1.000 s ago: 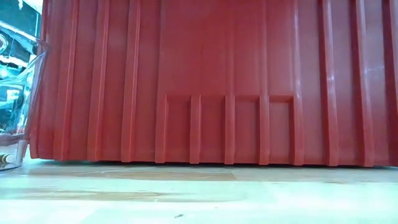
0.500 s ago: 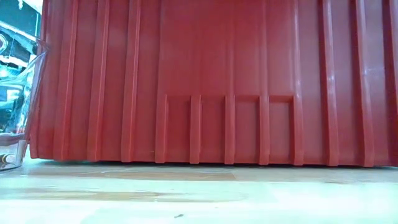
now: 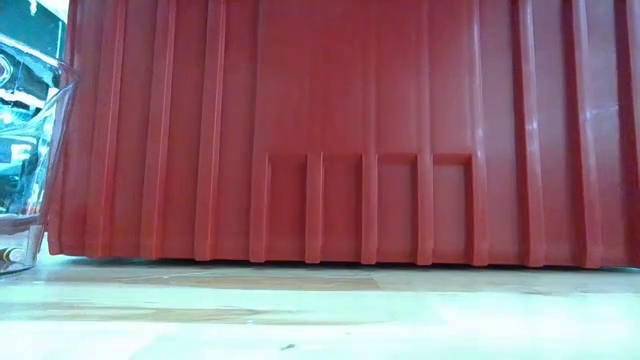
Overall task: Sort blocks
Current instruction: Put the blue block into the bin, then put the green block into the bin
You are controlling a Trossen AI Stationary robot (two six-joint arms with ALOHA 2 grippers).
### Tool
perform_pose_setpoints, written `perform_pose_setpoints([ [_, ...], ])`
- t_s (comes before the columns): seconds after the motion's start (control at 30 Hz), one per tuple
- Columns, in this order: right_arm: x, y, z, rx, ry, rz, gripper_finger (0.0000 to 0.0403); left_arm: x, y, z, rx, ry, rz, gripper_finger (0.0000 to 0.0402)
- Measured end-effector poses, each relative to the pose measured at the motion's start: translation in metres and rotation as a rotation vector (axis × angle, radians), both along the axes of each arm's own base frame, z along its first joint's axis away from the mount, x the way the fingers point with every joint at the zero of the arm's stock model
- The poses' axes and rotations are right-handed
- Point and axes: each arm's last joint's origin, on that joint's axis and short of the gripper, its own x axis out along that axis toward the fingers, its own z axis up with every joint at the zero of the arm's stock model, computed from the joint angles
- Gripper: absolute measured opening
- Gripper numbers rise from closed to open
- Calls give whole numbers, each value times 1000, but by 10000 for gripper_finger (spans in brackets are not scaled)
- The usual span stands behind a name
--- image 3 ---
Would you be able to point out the clear plastic bag with items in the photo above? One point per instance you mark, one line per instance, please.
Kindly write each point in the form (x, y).
(30, 200)

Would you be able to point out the large red plastic bin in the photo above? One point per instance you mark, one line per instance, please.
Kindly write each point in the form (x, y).
(350, 125)

